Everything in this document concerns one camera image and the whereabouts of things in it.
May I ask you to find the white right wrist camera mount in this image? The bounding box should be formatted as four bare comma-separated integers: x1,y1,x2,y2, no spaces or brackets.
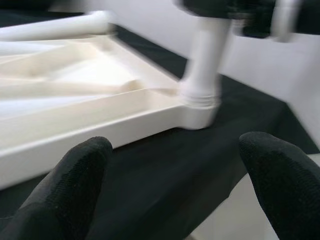
271,0,303,43

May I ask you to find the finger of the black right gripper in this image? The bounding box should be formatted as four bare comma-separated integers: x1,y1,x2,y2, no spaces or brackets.
173,0,235,20

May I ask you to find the black table cloth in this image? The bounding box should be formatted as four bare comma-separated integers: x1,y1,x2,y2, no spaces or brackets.
0,9,320,240

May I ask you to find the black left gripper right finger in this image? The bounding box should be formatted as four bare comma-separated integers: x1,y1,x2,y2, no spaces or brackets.
238,131,320,240

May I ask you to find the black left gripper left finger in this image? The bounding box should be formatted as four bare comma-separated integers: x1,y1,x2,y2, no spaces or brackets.
0,136,114,240

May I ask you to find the white plastic children table top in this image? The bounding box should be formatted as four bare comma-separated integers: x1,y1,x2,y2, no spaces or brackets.
0,32,221,192

